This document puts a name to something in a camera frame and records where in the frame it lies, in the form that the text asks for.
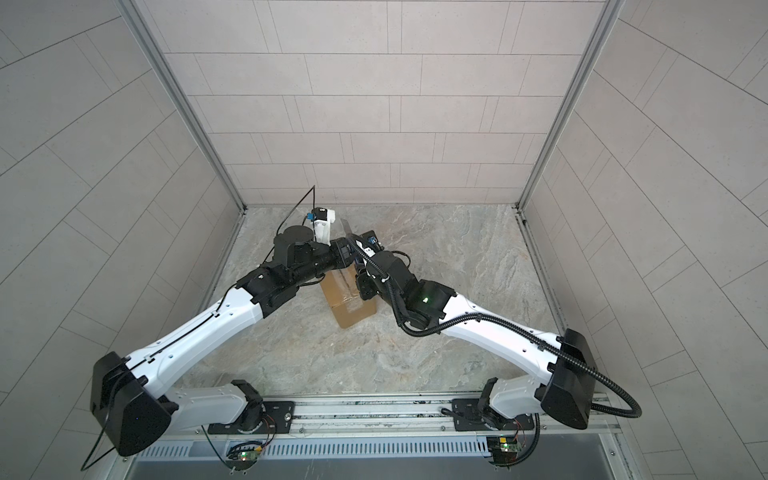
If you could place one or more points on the left green circuit board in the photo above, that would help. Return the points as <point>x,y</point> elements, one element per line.
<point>246,454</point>

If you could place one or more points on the white slotted vent strip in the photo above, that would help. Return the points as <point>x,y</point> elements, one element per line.
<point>377,448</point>

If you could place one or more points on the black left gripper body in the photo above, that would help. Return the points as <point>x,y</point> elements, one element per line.
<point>337,257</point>

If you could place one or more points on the aluminium right corner post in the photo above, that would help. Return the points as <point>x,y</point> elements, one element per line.
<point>599,36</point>

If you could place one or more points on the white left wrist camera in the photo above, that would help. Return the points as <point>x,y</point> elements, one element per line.
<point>322,220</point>

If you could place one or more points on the aluminium left corner post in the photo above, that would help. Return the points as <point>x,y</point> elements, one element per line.
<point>141,32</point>

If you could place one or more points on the blue utility knife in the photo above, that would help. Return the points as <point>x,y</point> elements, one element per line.
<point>349,231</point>

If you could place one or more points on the brown cardboard express box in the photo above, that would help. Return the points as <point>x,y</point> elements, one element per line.
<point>343,298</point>

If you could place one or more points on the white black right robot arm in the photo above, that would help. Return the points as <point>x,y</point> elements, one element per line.
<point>550,384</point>

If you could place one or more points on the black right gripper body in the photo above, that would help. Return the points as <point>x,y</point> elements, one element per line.
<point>366,283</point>

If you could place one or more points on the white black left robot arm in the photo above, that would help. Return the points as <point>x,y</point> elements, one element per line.
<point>133,397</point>

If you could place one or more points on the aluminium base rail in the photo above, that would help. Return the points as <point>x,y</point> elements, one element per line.
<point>384,418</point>

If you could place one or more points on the aluminium corner post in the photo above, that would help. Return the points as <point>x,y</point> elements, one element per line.
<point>141,32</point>
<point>599,36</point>

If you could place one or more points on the right green circuit board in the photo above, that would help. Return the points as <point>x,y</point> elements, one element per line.
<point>504,451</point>

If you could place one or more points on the green circuit board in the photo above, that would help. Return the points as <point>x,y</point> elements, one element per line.
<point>246,454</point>
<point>504,451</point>

